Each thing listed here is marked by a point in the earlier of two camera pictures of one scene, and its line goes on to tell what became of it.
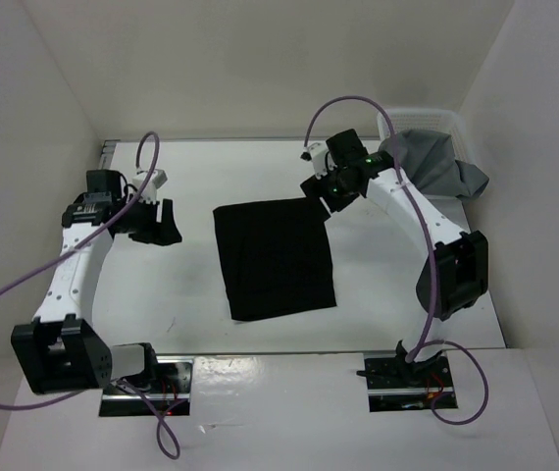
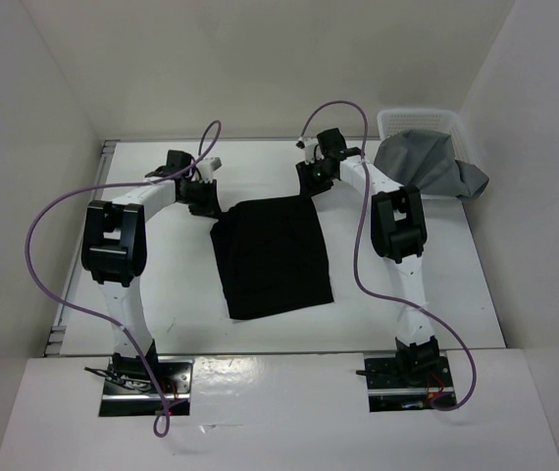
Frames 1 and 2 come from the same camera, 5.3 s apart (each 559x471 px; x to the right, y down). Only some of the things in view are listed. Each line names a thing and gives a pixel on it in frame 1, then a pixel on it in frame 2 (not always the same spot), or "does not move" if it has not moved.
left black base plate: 171,387 does not move
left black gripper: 165,234 → 211,208
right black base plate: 389,390 does not move
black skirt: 275,257 does not move
